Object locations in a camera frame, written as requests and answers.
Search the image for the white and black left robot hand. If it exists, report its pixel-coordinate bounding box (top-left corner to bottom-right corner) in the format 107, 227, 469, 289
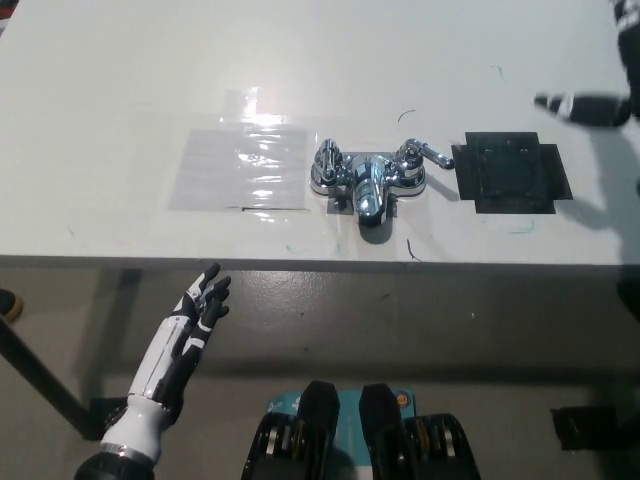
127, 263, 232, 416

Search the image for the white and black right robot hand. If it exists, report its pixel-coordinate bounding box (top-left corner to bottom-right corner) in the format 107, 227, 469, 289
533, 0, 640, 127

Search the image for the chrome faucet lever handle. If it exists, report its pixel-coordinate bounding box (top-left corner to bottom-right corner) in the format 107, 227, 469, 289
397, 139, 455, 175
313, 138, 344, 182

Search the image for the chrome faucet body with spout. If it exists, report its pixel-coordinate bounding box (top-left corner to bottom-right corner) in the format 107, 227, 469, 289
308, 152, 427, 227

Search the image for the black table foot plate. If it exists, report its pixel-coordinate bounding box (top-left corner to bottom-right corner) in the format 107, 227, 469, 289
549, 405, 626, 451
88, 394, 132, 441

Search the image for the black tape patch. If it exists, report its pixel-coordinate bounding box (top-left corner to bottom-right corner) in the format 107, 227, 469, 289
451, 131, 574, 216

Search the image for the black metal table leg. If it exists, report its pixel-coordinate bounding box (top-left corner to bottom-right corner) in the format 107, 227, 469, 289
0, 313, 99, 441

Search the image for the black shoe with tan sole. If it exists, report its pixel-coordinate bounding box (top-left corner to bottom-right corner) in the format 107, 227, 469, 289
0, 288, 26, 321

